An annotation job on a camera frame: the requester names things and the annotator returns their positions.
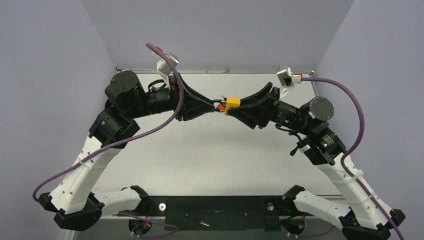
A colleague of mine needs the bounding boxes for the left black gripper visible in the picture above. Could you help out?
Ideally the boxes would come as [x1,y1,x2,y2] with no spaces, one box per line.
[127,73,216,121]

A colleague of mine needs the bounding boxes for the yellow padlock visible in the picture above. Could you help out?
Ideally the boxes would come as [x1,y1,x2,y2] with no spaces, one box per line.
[224,98,241,116]

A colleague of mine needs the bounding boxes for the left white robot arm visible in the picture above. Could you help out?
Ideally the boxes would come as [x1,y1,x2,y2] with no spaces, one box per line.
[38,70,215,231]

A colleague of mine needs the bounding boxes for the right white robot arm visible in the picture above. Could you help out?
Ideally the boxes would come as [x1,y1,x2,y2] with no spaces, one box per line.
[224,83,406,240]

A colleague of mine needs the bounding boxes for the orange padlock with key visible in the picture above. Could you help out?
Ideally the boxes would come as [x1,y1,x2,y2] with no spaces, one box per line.
[216,103,226,112]

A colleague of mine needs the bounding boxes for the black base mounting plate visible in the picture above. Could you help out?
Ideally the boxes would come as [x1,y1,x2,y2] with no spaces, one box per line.
[128,195,304,232]

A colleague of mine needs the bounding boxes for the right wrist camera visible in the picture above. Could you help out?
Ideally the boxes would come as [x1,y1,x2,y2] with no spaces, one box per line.
[276,66,303,101]

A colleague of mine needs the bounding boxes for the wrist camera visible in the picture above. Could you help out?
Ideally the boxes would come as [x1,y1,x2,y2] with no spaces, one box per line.
[156,52,180,83]
[276,66,303,101]

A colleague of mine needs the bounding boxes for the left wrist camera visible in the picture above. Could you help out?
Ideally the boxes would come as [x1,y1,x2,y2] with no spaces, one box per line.
[156,52,180,83]

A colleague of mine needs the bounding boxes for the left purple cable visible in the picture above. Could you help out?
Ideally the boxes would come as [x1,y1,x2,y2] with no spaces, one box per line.
[32,42,185,203]

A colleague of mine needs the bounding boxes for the purple cable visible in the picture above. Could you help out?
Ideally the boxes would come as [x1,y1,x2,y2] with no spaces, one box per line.
[32,42,185,203]
[300,76,406,240]

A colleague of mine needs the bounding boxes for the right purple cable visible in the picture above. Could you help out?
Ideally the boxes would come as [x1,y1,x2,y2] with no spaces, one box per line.
[300,76,406,240]

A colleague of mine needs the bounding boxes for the aluminium frame rail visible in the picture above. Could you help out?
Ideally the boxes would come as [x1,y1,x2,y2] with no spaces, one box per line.
[115,195,351,224]

